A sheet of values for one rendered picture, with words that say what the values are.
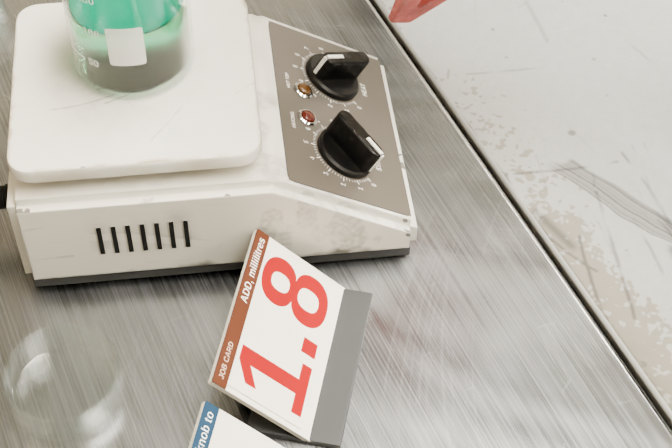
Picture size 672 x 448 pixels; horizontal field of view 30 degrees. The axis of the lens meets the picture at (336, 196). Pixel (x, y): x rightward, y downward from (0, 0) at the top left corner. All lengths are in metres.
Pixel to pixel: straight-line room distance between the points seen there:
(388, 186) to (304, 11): 0.19
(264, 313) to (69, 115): 0.13
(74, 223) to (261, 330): 0.10
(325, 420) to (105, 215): 0.14
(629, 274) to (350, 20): 0.24
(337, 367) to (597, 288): 0.14
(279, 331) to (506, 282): 0.13
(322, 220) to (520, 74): 0.19
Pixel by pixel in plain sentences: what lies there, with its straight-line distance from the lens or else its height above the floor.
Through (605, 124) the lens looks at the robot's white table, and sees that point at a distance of 0.74.
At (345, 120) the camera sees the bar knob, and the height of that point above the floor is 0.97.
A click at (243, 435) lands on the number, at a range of 0.57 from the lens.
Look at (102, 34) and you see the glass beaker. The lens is 0.59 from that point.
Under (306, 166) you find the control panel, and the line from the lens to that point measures 0.62.
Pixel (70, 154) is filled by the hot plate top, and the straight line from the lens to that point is 0.60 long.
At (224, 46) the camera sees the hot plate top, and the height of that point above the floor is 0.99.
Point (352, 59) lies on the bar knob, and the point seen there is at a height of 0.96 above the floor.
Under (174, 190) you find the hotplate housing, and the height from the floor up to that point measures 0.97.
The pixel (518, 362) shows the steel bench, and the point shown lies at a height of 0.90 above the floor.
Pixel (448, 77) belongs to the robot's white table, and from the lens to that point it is 0.76.
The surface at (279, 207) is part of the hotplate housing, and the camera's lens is 0.61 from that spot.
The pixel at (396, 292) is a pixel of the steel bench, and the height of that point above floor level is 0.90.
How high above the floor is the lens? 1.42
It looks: 49 degrees down
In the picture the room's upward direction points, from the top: 1 degrees clockwise
